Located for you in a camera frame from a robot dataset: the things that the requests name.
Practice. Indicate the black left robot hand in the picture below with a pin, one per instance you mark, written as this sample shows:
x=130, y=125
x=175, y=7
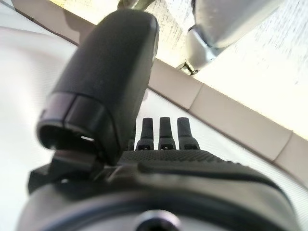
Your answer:
x=168, y=187

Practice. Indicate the silver left robot leg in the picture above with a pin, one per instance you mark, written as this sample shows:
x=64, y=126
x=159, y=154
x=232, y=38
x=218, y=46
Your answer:
x=228, y=21

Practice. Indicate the grey patterned rug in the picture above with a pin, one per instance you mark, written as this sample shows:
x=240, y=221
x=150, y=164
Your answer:
x=284, y=29

